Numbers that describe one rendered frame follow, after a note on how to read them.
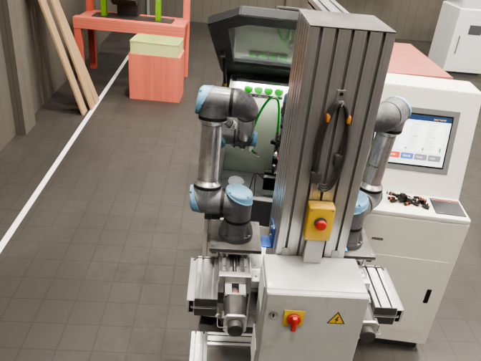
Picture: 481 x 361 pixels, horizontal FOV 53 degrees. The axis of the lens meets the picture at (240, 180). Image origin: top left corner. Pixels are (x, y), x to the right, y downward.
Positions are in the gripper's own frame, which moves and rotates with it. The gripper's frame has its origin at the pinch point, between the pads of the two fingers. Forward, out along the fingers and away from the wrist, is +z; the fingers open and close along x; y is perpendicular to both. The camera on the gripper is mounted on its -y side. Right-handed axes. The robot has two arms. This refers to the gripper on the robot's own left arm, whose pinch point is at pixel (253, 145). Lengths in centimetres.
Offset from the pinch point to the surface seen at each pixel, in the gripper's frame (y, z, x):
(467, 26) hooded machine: -519, 507, -113
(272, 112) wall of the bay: -33.0, 20.7, -15.2
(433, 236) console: 3, 72, 80
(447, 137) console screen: -48, 56, 76
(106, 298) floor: 107, 39, -93
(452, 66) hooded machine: -470, 553, -132
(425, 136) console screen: -44, 50, 67
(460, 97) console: -67, 45, 79
